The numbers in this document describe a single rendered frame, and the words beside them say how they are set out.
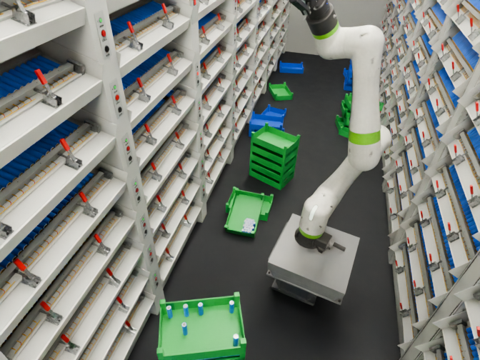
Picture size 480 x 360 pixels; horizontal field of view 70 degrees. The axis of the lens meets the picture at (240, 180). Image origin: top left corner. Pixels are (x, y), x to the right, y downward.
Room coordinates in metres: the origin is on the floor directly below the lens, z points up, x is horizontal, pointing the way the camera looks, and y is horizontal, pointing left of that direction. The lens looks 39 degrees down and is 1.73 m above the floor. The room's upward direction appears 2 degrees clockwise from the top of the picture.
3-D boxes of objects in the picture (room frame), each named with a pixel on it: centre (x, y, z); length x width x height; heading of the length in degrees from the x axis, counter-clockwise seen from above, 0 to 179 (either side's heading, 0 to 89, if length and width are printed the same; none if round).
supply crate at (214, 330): (0.63, 0.12, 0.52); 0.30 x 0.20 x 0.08; 99
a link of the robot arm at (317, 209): (1.21, -0.38, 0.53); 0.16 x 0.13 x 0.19; 147
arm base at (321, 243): (1.17, -0.42, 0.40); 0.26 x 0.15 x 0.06; 57
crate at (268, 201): (1.80, -0.08, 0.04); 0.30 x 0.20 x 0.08; 76
